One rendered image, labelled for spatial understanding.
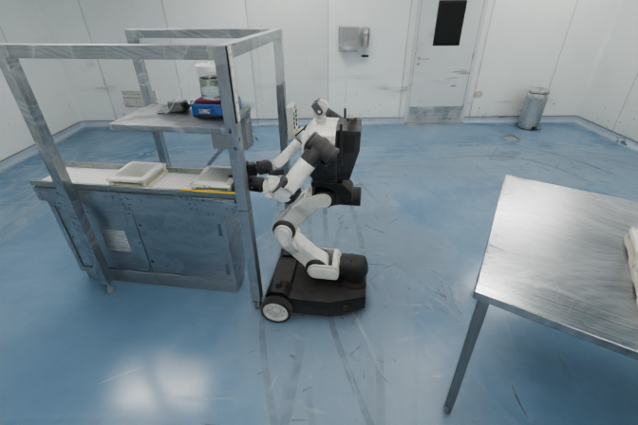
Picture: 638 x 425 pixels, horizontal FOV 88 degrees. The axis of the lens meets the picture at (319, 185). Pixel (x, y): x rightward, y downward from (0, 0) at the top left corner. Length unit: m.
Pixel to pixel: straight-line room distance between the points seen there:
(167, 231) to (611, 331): 2.21
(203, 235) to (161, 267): 0.48
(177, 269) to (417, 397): 1.69
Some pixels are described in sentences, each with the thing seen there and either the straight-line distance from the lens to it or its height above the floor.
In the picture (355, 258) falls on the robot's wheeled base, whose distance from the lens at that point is 2.17.
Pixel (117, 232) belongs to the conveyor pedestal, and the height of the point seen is 0.47.
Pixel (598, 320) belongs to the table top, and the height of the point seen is 0.85.
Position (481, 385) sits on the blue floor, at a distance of 2.22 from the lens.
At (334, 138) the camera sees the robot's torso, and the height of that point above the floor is 1.21.
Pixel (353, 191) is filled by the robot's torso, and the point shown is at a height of 0.86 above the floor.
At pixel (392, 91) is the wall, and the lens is 5.61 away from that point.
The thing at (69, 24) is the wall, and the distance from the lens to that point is 6.46.
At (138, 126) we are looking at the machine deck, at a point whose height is 1.26.
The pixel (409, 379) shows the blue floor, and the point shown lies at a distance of 2.13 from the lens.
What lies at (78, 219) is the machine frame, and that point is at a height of 0.64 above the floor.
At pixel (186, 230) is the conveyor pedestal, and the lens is 2.27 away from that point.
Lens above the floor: 1.80
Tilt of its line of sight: 29 degrees down
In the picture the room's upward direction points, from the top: 1 degrees counter-clockwise
